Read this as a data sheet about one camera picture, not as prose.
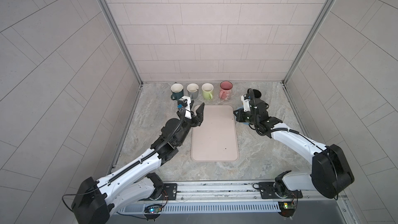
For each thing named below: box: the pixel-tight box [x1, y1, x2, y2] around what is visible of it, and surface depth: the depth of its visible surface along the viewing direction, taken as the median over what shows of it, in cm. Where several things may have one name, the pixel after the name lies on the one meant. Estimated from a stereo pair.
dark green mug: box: [170, 82, 184, 101], surface depth 101 cm
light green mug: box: [201, 82, 215, 101], surface depth 104 cm
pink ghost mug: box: [219, 80, 234, 101], surface depth 103 cm
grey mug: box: [186, 82, 199, 101], surface depth 104 cm
